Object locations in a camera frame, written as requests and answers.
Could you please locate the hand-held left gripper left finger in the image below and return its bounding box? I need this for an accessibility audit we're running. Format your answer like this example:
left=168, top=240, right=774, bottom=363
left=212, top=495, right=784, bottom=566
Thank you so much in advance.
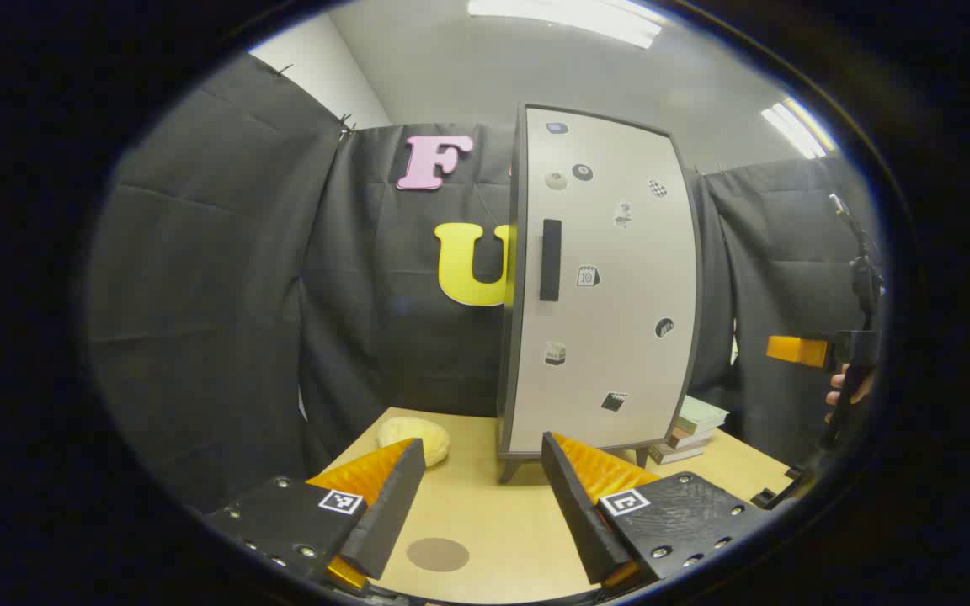
left=203, top=438, right=428, bottom=591

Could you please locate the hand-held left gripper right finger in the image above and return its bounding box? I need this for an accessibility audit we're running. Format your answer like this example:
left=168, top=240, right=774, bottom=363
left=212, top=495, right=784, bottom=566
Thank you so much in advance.
left=541, top=431, right=777, bottom=590

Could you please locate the brown round coaster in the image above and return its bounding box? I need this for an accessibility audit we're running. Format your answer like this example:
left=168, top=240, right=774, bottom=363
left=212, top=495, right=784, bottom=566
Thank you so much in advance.
left=406, top=537, right=471, bottom=574

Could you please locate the black door handle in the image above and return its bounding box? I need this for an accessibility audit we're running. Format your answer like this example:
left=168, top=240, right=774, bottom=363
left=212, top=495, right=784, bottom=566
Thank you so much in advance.
left=539, top=218, right=563, bottom=303

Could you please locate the pale yellow round sponge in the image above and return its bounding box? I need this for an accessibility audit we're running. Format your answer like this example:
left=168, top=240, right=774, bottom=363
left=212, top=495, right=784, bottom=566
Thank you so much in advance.
left=376, top=416, right=452, bottom=469

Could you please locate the green book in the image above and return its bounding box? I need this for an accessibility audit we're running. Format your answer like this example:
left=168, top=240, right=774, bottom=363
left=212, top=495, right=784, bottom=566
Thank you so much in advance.
left=674, top=395, right=731, bottom=437

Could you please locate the tan book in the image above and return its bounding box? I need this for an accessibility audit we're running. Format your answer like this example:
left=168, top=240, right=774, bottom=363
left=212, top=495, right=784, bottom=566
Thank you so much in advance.
left=664, top=424, right=718, bottom=452

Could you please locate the long ceiling light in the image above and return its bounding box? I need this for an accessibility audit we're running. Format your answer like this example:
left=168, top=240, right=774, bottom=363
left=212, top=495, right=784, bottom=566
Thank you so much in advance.
left=760, top=98, right=839, bottom=160
left=467, top=0, right=664, bottom=50

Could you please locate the black backdrop cloth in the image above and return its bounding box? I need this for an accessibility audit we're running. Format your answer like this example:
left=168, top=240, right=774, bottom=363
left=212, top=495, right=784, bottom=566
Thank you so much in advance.
left=85, top=52, right=886, bottom=514

